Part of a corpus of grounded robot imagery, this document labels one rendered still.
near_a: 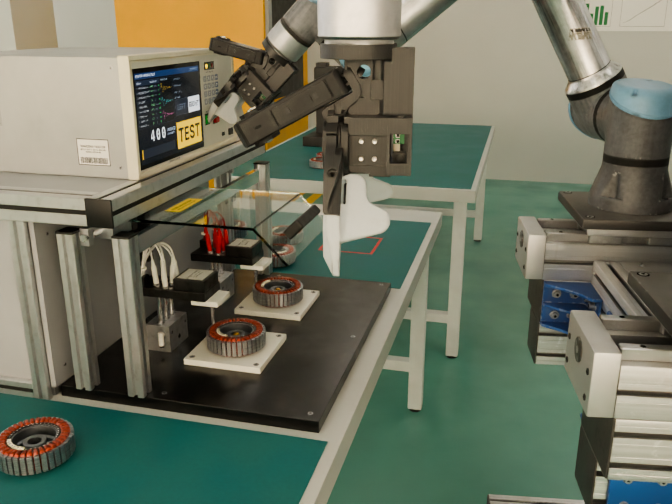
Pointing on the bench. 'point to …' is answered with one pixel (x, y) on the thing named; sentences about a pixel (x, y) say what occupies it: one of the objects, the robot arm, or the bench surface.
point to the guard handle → (302, 221)
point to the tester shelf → (110, 191)
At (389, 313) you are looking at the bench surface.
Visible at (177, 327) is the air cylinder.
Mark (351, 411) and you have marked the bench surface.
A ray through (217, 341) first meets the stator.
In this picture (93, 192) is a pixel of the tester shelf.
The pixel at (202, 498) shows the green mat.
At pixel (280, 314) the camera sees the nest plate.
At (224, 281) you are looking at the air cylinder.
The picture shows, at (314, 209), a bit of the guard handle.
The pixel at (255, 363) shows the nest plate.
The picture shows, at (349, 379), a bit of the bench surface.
